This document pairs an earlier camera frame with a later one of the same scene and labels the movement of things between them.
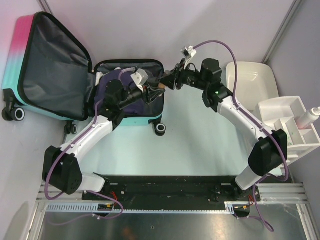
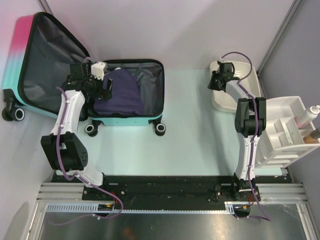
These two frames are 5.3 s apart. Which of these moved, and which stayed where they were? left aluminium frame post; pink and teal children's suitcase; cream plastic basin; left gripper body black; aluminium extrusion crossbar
Moved: cream plastic basin; left gripper body black
Stayed: aluminium extrusion crossbar; pink and teal children's suitcase; left aluminium frame post
